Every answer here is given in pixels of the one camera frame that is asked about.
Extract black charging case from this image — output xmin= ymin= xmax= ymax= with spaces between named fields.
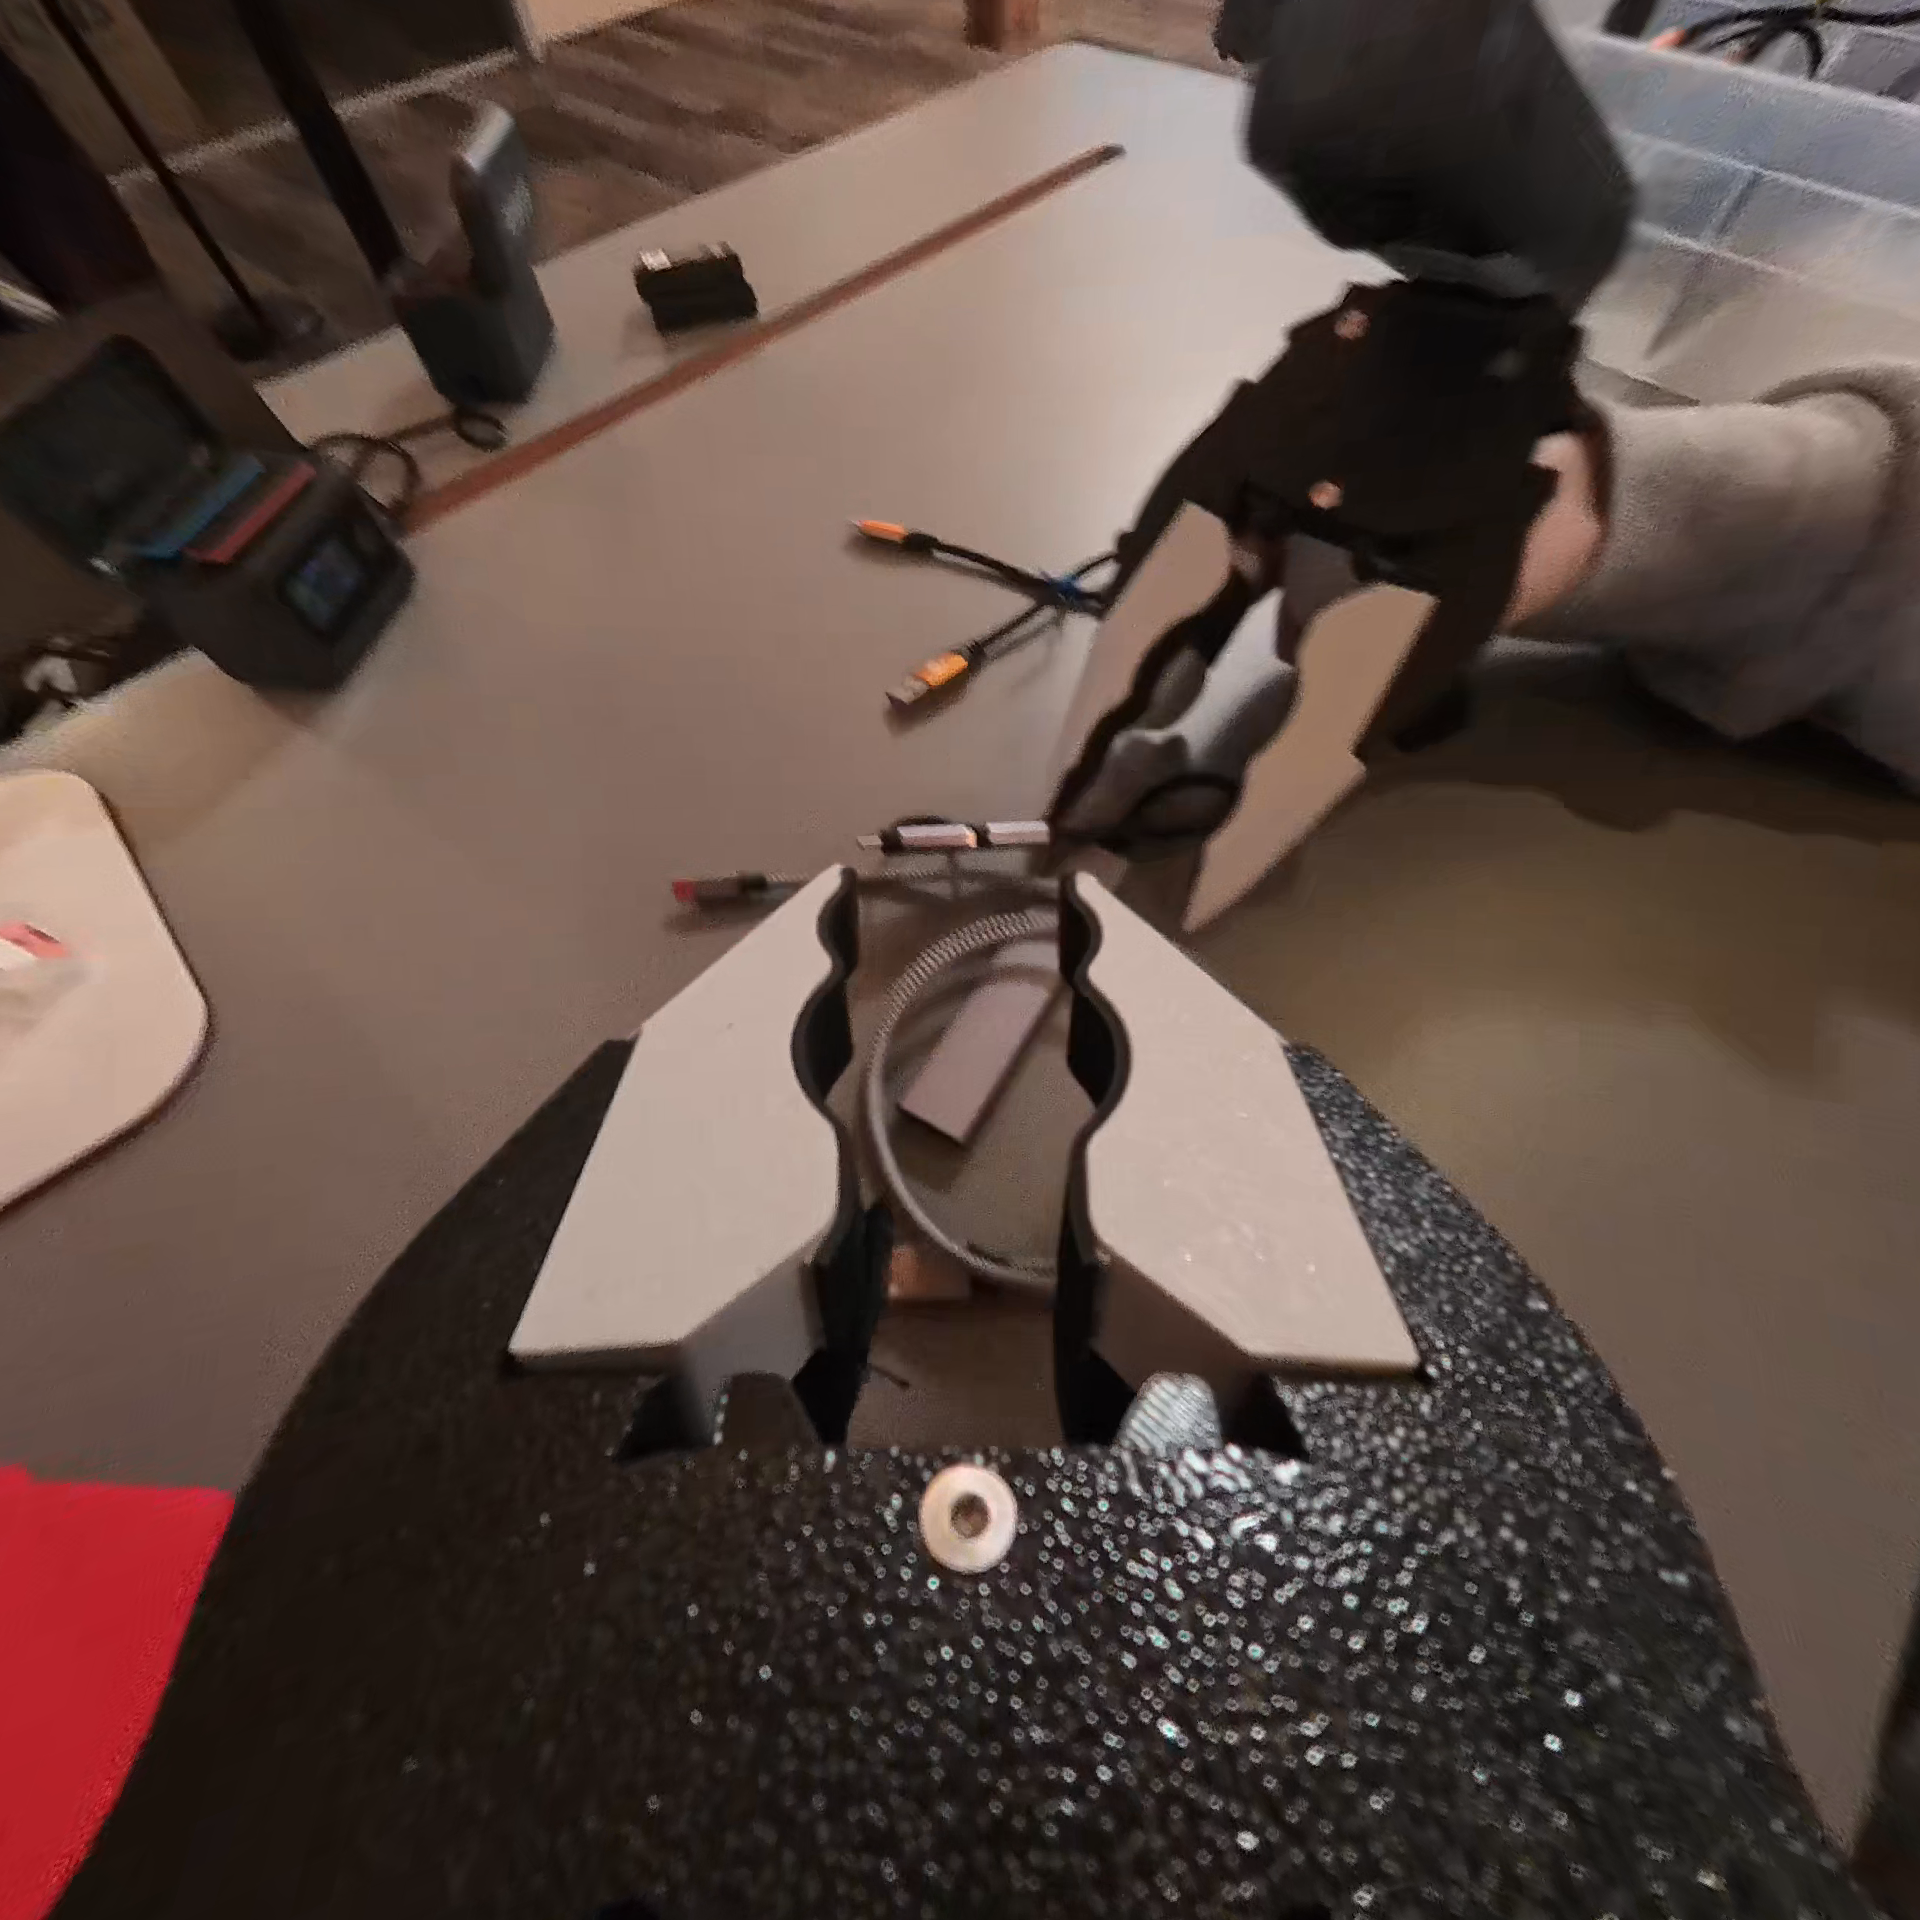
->
xmin=392 ymin=103 xmax=559 ymax=406

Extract clear plastic container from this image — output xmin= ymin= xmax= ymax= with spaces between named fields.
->
xmin=1552 ymin=0 xmax=1920 ymax=308

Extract person's right forearm grey sleeve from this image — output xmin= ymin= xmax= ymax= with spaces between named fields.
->
xmin=1552 ymin=362 xmax=1920 ymax=782

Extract black stand pole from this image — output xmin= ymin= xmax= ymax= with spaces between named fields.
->
xmin=239 ymin=0 xmax=414 ymax=301

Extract small clear case pink label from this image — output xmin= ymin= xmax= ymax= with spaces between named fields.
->
xmin=0 ymin=918 xmax=78 ymax=1021

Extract person's right hand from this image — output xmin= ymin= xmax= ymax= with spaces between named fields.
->
xmin=1505 ymin=428 xmax=1619 ymax=628

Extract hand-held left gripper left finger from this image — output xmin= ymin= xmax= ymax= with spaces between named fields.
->
xmin=507 ymin=864 xmax=896 ymax=1442

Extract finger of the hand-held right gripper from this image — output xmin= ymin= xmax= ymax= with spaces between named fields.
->
xmin=1041 ymin=498 xmax=1278 ymax=860
xmin=1180 ymin=575 xmax=1445 ymax=934

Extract black charger with screen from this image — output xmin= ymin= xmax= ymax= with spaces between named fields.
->
xmin=0 ymin=336 xmax=415 ymax=695

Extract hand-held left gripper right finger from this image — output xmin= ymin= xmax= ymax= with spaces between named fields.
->
xmin=1054 ymin=870 xmax=1423 ymax=1383

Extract thin black cable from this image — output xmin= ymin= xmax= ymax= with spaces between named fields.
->
xmin=305 ymin=398 xmax=511 ymax=518

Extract red flat sheet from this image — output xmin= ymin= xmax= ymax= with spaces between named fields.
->
xmin=0 ymin=1465 xmax=237 ymax=1920

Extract black cable orange plugs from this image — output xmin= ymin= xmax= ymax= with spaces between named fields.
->
xmin=847 ymin=514 xmax=1126 ymax=713

